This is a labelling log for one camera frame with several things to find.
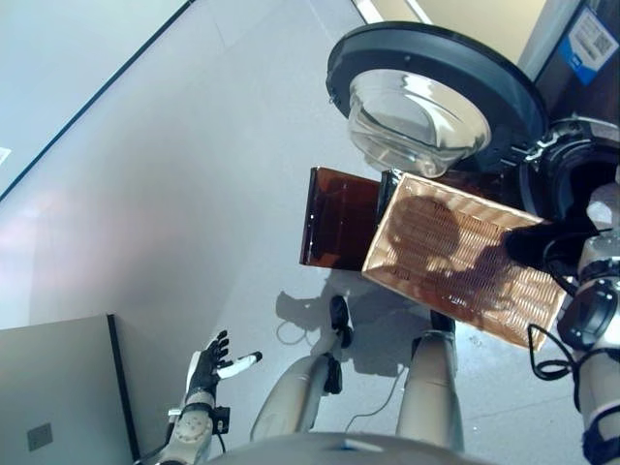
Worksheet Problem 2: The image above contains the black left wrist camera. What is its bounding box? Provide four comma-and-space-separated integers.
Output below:
212, 406, 232, 435

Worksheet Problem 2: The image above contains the dark grey washing machine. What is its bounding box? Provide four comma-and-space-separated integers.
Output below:
515, 0, 620, 227

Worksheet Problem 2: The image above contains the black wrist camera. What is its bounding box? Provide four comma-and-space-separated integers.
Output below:
556, 280, 620, 351
212, 406, 232, 435

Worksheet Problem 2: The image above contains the grey wall socket plate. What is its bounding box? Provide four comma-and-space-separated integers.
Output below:
26, 422, 53, 450

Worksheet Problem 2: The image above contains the round glass washer door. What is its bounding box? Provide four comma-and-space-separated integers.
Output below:
325, 21, 548, 178

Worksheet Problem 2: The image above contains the right five-finger robot hand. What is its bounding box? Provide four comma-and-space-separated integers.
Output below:
583, 182, 620, 243

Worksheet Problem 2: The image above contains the left five-finger robot hand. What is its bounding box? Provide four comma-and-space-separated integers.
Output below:
185, 329, 264, 399

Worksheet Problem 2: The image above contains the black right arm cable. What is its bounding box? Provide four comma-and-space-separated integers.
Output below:
526, 232, 590, 413

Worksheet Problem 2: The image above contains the silver robot torso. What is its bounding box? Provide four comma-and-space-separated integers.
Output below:
202, 430, 490, 465

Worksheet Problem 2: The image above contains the grey box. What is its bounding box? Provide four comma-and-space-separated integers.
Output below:
0, 313, 142, 465

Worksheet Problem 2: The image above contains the silver right robot leg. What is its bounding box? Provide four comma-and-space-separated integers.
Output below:
395, 329, 465, 451

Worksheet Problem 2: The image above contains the wicker laundry basket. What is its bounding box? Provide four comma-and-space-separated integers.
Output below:
361, 172, 569, 353

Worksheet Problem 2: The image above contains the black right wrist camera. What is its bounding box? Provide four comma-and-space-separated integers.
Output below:
556, 280, 620, 351

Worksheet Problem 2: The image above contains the blue white barcode sticker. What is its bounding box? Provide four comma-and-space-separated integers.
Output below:
554, 5, 620, 87

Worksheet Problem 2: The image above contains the white counter cabinet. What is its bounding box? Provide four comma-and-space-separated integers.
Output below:
356, 0, 548, 57

